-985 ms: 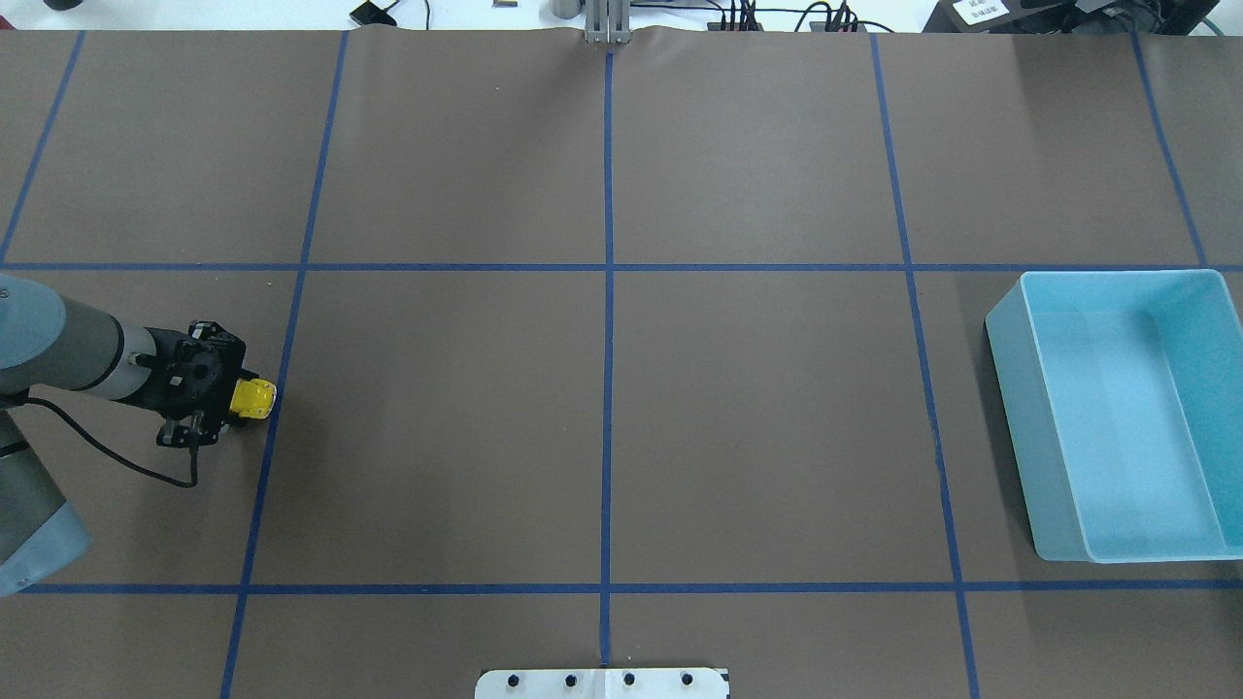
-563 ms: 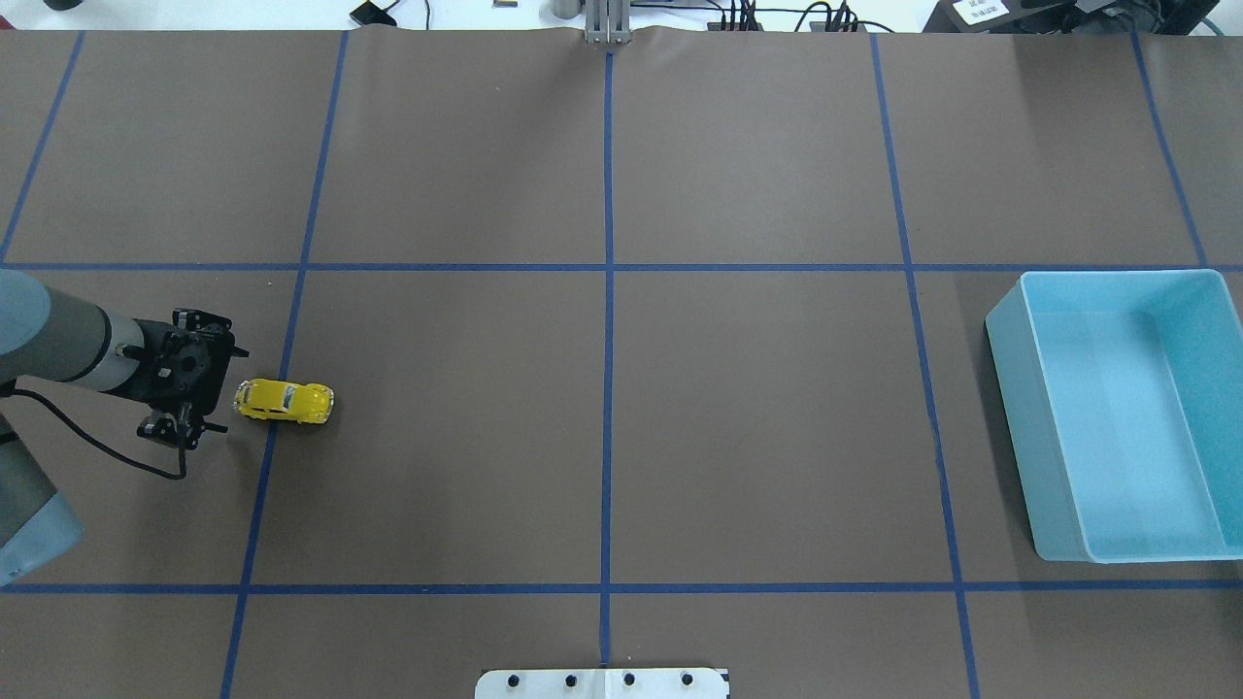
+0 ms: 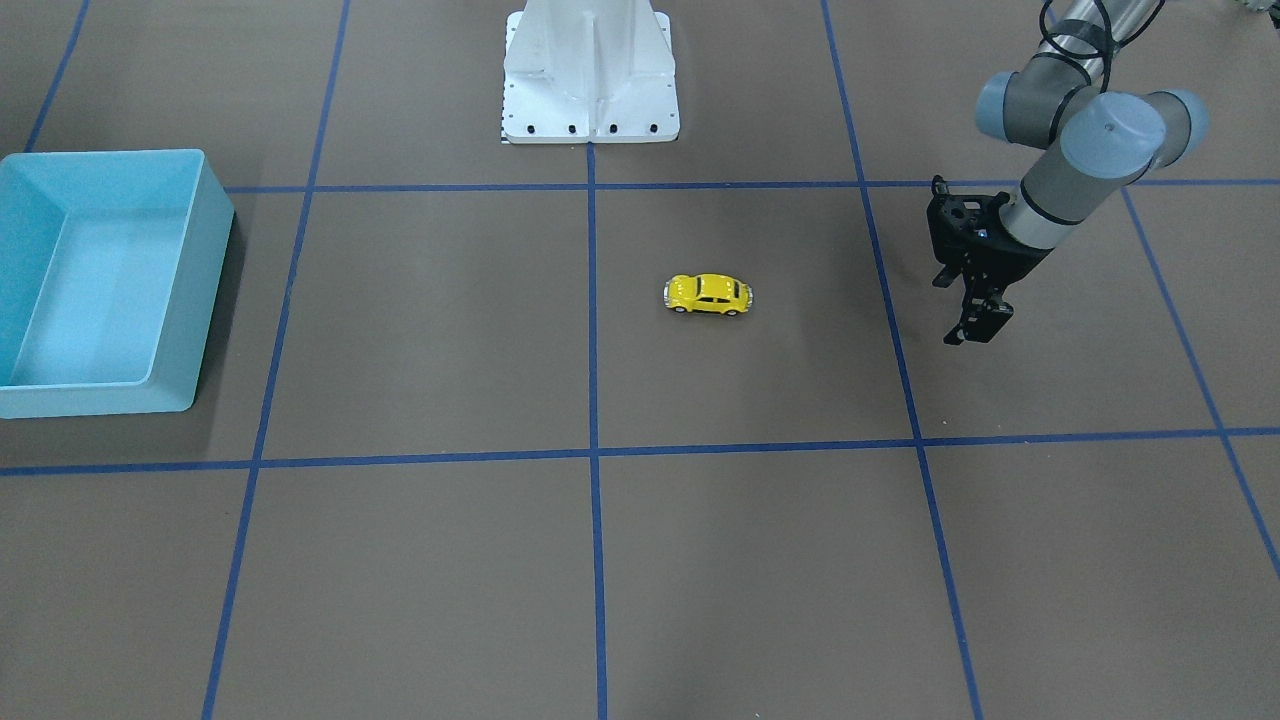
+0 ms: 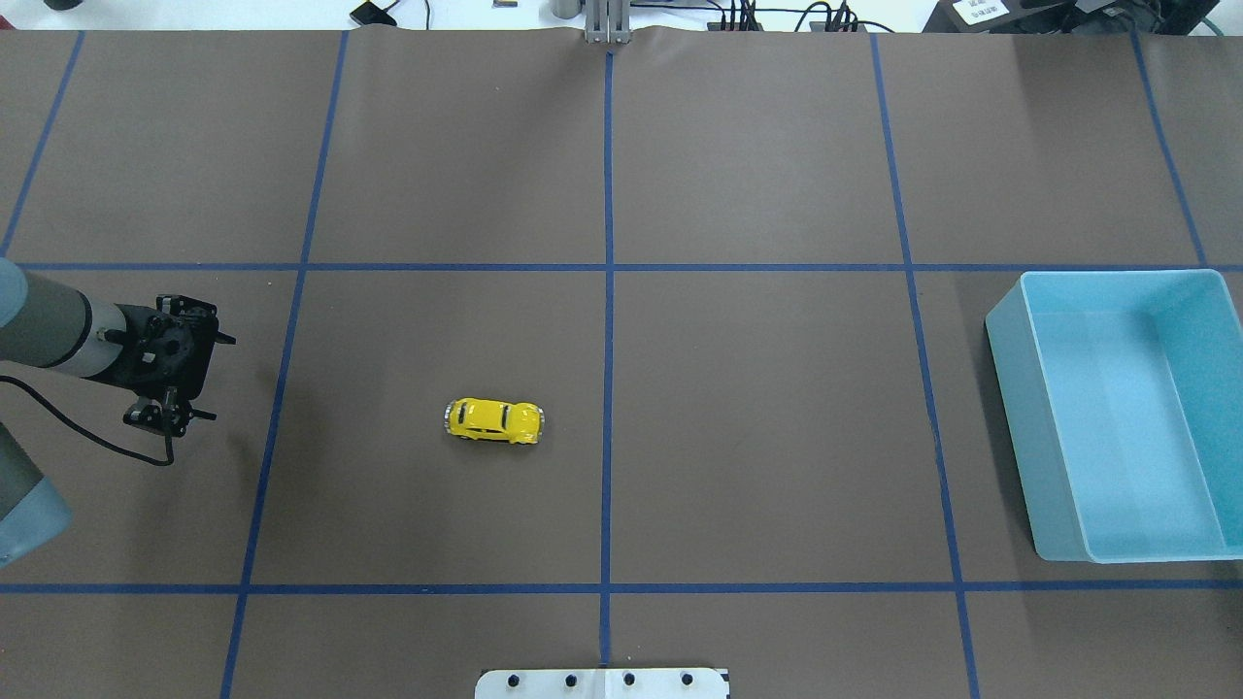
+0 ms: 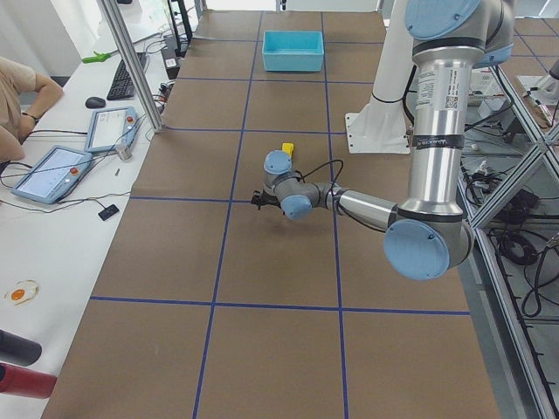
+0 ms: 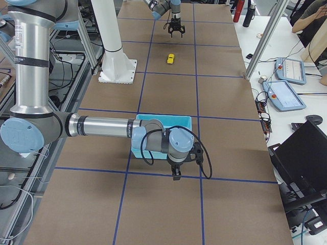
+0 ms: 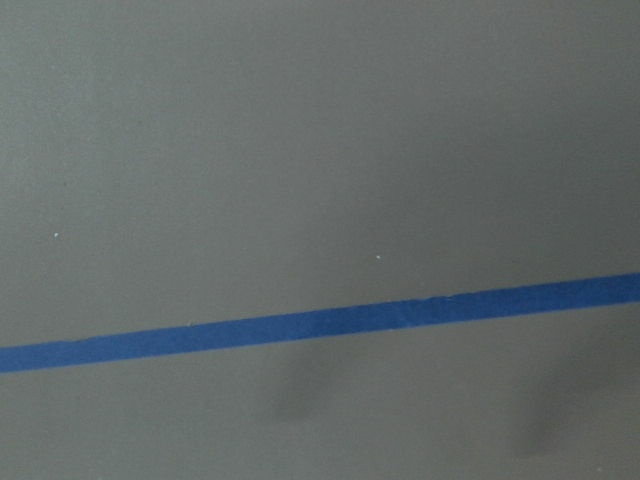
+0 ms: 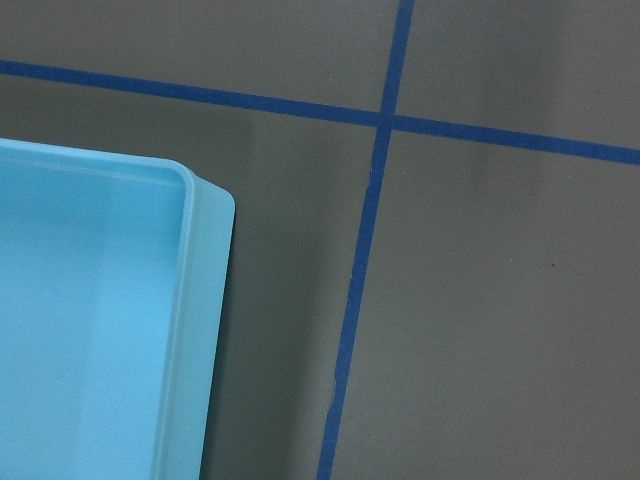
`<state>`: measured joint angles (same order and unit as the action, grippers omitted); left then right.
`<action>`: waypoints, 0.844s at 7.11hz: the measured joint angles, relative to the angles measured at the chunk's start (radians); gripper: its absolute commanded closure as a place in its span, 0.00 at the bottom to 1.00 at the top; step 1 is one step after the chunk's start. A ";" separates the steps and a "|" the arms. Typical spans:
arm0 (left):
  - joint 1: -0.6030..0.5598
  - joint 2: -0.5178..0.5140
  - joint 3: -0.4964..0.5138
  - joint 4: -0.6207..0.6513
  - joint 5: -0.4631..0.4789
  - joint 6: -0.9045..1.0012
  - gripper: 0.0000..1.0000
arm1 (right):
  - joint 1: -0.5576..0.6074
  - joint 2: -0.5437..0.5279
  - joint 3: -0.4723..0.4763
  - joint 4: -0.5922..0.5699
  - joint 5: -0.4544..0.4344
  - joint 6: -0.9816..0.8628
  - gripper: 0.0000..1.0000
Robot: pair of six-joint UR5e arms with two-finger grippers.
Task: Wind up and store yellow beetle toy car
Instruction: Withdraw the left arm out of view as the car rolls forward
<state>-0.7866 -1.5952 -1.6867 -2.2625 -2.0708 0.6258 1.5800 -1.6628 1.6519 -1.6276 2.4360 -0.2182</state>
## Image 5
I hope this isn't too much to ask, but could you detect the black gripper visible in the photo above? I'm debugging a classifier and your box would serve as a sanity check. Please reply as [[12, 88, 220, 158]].
[[251, 190, 281, 210]]

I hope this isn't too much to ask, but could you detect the yellow beetle toy car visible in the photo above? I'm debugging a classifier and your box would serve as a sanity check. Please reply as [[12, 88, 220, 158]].
[[281, 142, 294, 157]]

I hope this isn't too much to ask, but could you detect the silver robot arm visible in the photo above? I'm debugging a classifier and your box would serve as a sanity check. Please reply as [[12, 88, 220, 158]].
[[252, 1, 515, 280]]

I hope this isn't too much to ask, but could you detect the fried egg toy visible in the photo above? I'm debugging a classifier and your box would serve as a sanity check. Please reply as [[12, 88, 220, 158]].
[[4, 280, 40, 306]]

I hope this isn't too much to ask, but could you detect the small metal cylinder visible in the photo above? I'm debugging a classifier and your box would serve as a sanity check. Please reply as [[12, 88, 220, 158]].
[[114, 143, 132, 161]]

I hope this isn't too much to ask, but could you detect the light blue plastic bin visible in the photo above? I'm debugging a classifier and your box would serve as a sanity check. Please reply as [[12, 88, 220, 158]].
[[262, 31, 324, 72]]

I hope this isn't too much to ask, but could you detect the small black phone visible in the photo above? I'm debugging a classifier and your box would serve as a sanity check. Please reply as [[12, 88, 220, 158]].
[[98, 204, 120, 221]]

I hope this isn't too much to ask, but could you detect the far teach pendant tablet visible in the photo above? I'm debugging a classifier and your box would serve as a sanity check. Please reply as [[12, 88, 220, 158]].
[[84, 106, 139, 154]]

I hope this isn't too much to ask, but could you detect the teach pendant tablet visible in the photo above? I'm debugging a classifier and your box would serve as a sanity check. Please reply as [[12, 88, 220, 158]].
[[10, 146, 93, 204], [84, 106, 139, 154]]

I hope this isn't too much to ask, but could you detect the black keyboard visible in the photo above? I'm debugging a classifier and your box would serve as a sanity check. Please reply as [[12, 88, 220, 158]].
[[106, 59, 135, 100]]

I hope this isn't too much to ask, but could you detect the black computer mouse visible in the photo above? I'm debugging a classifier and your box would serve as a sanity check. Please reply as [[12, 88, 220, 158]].
[[85, 96, 107, 109]]

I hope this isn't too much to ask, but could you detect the near teach pendant tablet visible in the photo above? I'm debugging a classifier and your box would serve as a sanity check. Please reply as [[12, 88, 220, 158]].
[[10, 146, 93, 204]]

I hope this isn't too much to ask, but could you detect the green plastic tool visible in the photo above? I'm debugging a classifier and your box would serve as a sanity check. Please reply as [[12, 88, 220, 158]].
[[81, 51, 118, 64]]

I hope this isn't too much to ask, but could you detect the seated person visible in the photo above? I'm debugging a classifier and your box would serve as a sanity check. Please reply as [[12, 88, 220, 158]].
[[1, 57, 63, 162]]

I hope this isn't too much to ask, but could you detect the red bottle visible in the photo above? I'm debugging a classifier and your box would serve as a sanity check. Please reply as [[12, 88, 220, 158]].
[[0, 362, 58, 399]]

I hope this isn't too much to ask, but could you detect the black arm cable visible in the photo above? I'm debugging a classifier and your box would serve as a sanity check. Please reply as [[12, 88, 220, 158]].
[[296, 159, 345, 215]]

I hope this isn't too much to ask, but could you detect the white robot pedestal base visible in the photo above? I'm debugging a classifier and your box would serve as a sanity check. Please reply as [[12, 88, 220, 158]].
[[345, 0, 413, 154]]

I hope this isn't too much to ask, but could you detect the aluminium frame post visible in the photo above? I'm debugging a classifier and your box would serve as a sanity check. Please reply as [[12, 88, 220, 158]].
[[98, 0, 163, 133]]

